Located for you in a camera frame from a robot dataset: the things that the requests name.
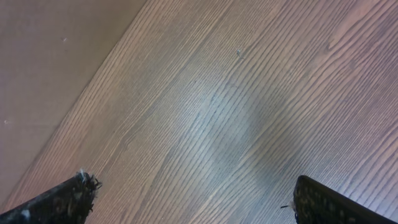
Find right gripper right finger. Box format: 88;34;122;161
282;175;397;224

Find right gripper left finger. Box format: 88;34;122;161
1;170;102;224

